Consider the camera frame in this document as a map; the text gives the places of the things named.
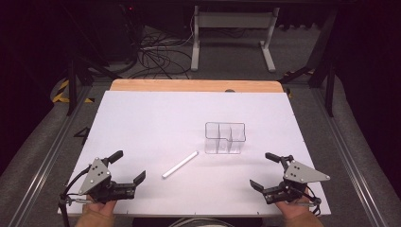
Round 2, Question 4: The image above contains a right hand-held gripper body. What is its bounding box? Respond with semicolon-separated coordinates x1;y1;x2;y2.
262;154;331;205

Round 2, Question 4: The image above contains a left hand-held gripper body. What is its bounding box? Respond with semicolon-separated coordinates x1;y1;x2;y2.
78;157;137;203

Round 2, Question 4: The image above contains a white stick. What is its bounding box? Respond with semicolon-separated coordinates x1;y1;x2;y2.
161;149;200;180

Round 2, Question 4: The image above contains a clear plastic organizer box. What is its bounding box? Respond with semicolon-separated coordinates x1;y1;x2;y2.
203;121;247;156

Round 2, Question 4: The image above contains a person's left hand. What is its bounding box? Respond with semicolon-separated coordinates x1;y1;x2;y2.
82;198;118;218

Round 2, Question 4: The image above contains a person's right hand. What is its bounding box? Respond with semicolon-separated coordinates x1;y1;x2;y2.
275;188;312;219

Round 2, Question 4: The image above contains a white board sheet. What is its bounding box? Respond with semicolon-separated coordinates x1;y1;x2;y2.
57;90;332;218

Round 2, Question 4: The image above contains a black metal stand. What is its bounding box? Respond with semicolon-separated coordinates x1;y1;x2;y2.
277;6;340;118
60;3;124;117

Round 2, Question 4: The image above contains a yellow black hazard tape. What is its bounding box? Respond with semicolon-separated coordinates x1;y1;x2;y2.
51;79;96;104

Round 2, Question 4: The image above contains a wooden table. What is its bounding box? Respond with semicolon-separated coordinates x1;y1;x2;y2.
109;79;285;94

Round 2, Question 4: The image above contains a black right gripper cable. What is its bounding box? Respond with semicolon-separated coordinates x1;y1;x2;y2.
296;184;323;218

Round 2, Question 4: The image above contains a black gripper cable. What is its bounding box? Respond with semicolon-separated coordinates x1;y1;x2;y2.
58;166;93;227
296;184;323;218

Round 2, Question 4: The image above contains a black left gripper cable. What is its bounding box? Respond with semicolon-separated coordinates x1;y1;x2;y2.
58;166;93;227

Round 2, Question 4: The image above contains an aluminium floor rail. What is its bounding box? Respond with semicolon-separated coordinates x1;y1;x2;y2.
8;86;93;227
310;88;395;227

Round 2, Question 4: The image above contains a grey cable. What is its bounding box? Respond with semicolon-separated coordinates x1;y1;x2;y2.
168;217;235;227

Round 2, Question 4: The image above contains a tangle of black floor cables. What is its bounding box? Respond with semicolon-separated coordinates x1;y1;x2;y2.
119;4;195;80

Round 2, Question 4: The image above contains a white metal stand frame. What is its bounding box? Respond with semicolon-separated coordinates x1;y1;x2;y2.
190;5;281;73

